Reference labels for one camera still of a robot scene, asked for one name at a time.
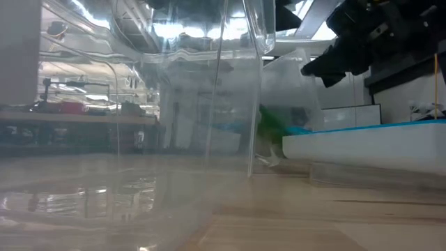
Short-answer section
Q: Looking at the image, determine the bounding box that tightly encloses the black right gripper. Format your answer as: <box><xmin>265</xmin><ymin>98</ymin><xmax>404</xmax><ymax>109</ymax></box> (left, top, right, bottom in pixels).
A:
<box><xmin>300</xmin><ymin>0</ymin><xmax>446</xmax><ymax>89</ymax></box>

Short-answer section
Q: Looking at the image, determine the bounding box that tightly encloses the clear plastic bag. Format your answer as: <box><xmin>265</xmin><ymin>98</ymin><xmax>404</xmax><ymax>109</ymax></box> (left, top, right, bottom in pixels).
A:
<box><xmin>258</xmin><ymin>47</ymin><xmax>325</xmax><ymax>168</ymax></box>

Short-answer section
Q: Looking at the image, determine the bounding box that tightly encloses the green bandage roll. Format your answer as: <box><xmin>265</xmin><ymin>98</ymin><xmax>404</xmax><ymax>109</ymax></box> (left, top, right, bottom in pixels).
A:
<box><xmin>258</xmin><ymin>104</ymin><xmax>291</xmax><ymax>147</ymax></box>

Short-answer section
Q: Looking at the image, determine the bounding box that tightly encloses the blue white pill organizer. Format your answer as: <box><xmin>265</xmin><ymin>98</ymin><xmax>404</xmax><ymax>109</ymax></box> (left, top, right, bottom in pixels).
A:
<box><xmin>281</xmin><ymin>119</ymin><xmax>446</xmax><ymax>176</ymax></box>

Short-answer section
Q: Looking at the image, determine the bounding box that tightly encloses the clear plastic container lid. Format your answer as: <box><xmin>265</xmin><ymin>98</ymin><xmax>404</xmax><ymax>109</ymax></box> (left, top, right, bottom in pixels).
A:
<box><xmin>309</xmin><ymin>160</ymin><xmax>446</xmax><ymax>192</ymax></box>

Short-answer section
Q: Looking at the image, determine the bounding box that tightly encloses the clear plastic storage container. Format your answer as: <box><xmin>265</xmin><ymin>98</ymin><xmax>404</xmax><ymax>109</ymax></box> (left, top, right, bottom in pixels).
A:
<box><xmin>0</xmin><ymin>0</ymin><xmax>278</xmax><ymax>251</ymax></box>

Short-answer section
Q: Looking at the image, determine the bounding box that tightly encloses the white crumpled bag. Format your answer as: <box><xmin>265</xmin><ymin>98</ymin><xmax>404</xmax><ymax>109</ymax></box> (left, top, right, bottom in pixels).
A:
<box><xmin>406</xmin><ymin>100</ymin><xmax>446</xmax><ymax>122</ymax></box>

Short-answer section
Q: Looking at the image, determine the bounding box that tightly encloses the black metal stand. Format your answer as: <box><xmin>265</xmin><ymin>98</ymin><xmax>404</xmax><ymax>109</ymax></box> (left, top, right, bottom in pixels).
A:
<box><xmin>41</xmin><ymin>77</ymin><xmax>112</xmax><ymax>106</ymax></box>

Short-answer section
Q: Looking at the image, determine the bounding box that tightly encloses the red toolbox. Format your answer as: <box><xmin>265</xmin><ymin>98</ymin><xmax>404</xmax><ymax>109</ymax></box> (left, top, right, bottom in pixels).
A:
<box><xmin>58</xmin><ymin>100</ymin><xmax>86</xmax><ymax>115</ymax></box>

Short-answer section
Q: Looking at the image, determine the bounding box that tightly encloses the long wooden workbench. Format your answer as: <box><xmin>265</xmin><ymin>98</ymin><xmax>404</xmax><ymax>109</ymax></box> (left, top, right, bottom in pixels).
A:
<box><xmin>0</xmin><ymin>109</ymin><xmax>158</xmax><ymax>127</ymax></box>

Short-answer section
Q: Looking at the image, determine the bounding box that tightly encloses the white paper label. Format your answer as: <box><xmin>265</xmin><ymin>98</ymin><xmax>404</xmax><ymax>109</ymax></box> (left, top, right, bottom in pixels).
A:
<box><xmin>0</xmin><ymin>0</ymin><xmax>43</xmax><ymax>106</ymax></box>

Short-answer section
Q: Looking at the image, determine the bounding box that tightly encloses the white board with black frame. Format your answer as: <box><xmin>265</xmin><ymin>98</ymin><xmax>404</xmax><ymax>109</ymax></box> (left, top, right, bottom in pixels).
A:
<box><xmin>321</xmin><ymin>103</ymin><xmax>383</xmax><ymax>132</ymax></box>

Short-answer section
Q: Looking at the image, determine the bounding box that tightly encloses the yellow black cable reel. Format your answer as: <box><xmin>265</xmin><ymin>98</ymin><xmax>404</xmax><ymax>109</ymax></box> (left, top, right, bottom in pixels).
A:
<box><xmin>46</xmin><ymin>21</ymin><xmax>70</xmax><ymax>48</ymax></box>

